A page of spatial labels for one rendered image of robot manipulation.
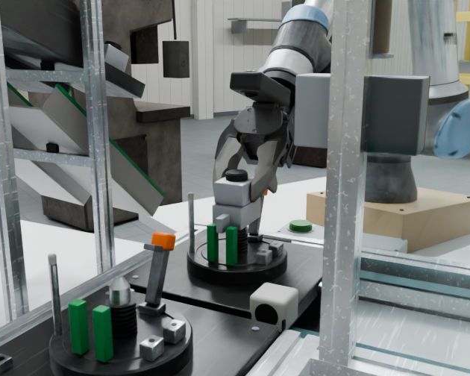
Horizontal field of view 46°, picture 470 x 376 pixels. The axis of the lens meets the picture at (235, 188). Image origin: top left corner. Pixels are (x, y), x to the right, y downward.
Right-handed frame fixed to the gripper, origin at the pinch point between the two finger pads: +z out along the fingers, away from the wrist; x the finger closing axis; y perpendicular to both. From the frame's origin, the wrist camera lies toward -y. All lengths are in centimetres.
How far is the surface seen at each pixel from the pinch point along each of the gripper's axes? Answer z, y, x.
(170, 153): -168, 247, 203
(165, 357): 25.7, -11.7, -6.3
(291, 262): 4.2, 11.6, -6.4
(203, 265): 10.8, 2.6, 1.6
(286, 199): -37, 66, 21
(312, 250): 0.0, 15.6, -7.5
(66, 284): 13.1, 18.2, 34.7
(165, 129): -178, 230, 204
